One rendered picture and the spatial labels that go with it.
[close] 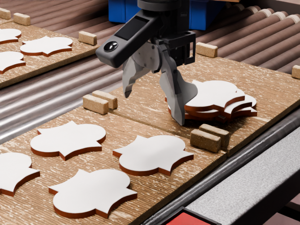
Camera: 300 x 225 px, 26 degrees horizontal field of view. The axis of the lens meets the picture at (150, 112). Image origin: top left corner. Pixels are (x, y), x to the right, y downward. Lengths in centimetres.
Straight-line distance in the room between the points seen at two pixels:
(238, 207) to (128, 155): 22
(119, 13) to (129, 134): 77
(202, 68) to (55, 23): 61
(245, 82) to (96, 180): 54
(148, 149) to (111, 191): 15
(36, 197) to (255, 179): 38
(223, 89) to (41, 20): 88
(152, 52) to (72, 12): 108
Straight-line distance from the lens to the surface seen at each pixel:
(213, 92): 129
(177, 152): 116
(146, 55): 107
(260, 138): 128
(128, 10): 194
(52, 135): 123
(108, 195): 103
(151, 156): 114
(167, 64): 104
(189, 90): 108
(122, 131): 125
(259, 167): 119
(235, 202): 108
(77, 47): 172
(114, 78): 156
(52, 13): 209
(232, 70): 156
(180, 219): 101
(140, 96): 141
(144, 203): 103
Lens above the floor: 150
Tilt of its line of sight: 25 degrees down
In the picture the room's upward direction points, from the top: straight up
